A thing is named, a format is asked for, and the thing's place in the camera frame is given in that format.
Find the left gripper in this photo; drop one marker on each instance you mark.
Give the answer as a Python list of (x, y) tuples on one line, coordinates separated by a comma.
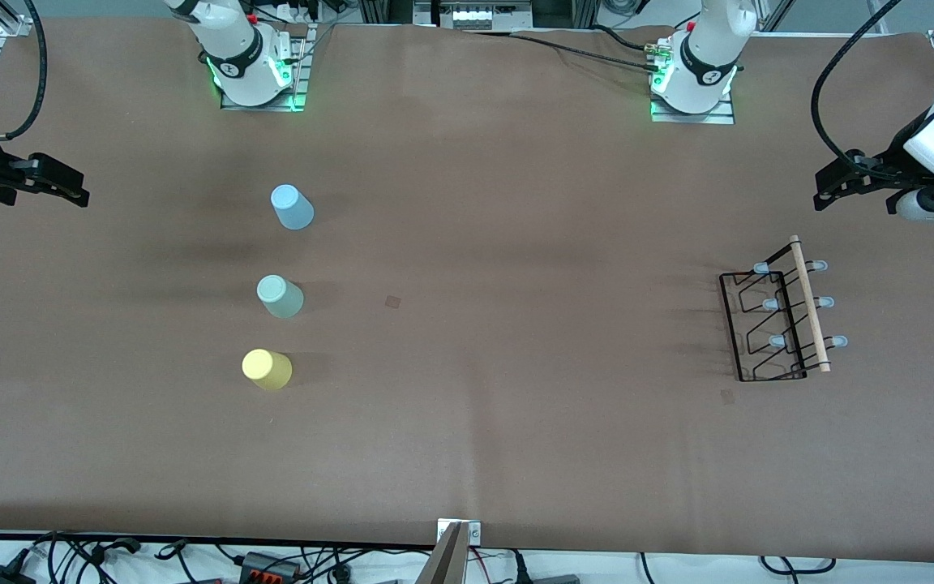
[(894, 157)]

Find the pale green plastic cup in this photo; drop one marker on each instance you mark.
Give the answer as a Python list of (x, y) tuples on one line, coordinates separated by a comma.
[(280, 298)]

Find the yellow plastic cup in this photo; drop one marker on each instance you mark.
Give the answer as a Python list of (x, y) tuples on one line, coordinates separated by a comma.
[(266, 369)]

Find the light blue plastic cup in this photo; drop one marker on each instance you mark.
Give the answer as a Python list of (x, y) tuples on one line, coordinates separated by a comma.
[(293, 209)]

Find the white power strip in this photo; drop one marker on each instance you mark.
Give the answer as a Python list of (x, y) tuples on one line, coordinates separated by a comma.
[(297, 10)]

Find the black power adapter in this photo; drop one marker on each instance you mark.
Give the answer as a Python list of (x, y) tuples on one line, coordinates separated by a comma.
[(1, 577)]

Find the grey electronics control box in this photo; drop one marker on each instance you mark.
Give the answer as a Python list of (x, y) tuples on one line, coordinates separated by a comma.
[(475, 16)]

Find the large paper table cover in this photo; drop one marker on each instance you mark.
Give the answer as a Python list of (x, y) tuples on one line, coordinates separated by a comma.
[(516, 446)]

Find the black orange connector box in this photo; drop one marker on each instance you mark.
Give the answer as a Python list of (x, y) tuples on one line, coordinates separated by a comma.
[(268, 565)]

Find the black power plug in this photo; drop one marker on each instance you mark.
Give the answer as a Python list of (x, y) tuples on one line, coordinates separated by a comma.
[(520, 572)]

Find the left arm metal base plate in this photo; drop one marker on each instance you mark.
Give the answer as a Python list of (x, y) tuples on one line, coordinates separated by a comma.
[(694, 118)]

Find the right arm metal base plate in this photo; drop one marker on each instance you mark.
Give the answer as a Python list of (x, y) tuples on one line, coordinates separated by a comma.
[(260, 106)]

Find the small metal stand bracket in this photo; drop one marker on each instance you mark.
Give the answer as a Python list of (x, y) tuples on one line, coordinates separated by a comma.
[(475, 533)]

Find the tan camera stand post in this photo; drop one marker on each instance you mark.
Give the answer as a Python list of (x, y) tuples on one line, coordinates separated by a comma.
[(447, 564)]

